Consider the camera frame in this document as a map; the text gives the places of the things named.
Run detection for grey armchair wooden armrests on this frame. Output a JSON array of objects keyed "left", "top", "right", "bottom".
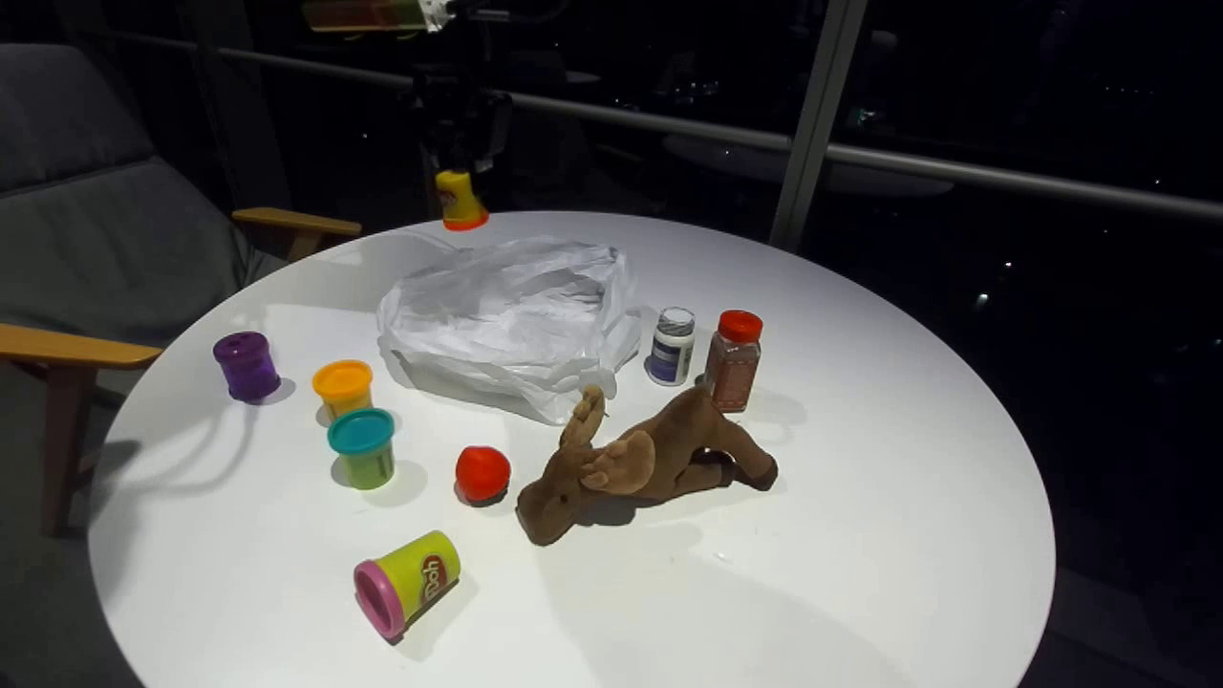
[{"left": 0, "top": 39, "right": 366, "bottom": 544}]

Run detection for red play-doh tub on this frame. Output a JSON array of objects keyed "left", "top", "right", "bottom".
[{"left": 450, "top": 442, "right": 518, "bottom": 512}]

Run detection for blue toy cup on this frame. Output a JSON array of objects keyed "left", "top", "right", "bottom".
[{"left": 324, "top": 407, "right": 403, "bottom": 492}]

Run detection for purple play-doh tub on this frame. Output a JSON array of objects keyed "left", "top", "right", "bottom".
[{"left": 212, "top": 329, "right": 287, "bottom": 409}]

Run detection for green tub pink lid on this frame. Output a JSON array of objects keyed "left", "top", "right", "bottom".
[{"left": 347, "top": 528, "right": 467, "bottom": 649}]

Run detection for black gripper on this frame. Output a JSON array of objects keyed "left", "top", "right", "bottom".
[{"left": 408, "top": 53, "right": 518, "bottom": 184}]

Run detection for white bottle purple label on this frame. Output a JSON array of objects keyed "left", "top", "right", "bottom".
[{"left": 640, "top": 304, "right": 702, "bottom": 386}]

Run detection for small yellow tub orange lid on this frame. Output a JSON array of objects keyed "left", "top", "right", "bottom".
[{"left": 431, "top": 166, "right": 495, "bottom": 239}]

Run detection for spice jar red lid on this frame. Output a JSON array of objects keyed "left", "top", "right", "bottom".
[{"left": 702, "top": 305, "right": 767, "bottom": 417}]

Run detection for brown plush animal toy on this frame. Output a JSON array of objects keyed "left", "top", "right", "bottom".
[{"left": 511, "top": 375, "right": 784, "bottom": 552}]

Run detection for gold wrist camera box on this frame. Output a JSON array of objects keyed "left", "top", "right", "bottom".
[{"left": 298, "top": 0, "right": 454, "bottom": 39}]

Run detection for white plastic bag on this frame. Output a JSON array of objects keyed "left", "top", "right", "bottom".
[{"left": 371, "top": 239, "right": 651, "bottom": 427}]

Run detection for grey window post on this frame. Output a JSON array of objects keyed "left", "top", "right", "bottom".
[{"left": 765, "top": 0, "right": 872, "bottom": 251}]

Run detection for grey horizontal window rail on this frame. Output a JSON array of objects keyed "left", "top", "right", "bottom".
[{"left": 117, "top": 26, "right": 1223, "bottom": 225}]

